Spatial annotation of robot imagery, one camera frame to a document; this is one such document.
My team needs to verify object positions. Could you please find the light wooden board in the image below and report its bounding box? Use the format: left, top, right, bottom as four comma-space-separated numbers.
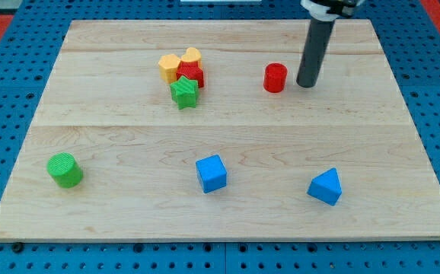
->
0, 20, 440, 243

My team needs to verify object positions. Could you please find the red star block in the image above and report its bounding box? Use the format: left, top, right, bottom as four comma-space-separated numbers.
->
176, 62, 204, 88

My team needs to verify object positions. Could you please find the green star block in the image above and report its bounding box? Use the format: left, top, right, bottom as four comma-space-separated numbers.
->
170, 76, 199, 110

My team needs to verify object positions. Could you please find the red cylinder block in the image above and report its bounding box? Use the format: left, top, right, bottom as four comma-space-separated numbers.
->
263, 63, 288, 93

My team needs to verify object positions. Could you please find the yellow hexagon block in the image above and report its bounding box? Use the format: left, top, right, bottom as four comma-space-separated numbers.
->
158, 54, 181, 84

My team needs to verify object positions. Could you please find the blue cube block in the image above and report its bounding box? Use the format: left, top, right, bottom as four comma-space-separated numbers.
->
196, 155, 228, 193

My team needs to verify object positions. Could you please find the blue triangular prism block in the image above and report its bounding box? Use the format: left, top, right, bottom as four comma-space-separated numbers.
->
307, 167, 343, 206

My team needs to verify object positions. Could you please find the green cylinder block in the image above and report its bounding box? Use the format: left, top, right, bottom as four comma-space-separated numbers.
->
46, 152, 83, 189

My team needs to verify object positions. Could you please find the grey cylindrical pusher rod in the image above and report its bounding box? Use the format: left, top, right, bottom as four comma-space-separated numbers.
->
296, 18, 335, 88

